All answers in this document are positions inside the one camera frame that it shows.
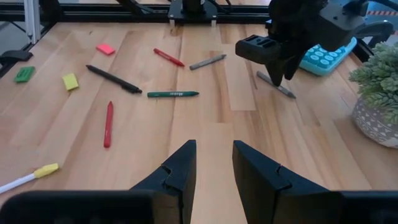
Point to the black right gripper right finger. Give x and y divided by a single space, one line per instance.
273 193

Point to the red crayon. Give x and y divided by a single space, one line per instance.
168 57
108 124

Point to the green eraser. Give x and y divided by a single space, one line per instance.
24 74

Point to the grey pen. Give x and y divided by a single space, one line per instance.
286 91
206 62

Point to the black pen with clip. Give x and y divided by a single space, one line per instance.
113 79

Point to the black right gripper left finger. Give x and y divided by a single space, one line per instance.
180 174

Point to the yellow eraser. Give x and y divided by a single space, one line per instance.
70 81

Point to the green artificial potted plant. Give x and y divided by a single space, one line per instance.
379 93

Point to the white pencil yellow eraser cap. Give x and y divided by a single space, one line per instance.
46 170

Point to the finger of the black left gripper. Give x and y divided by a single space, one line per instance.
292 67
276 73

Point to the black frame bracket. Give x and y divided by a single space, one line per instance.
15 56

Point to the pink eraser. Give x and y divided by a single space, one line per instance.
105 49

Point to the teal shallow tray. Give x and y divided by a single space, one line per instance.
323 59

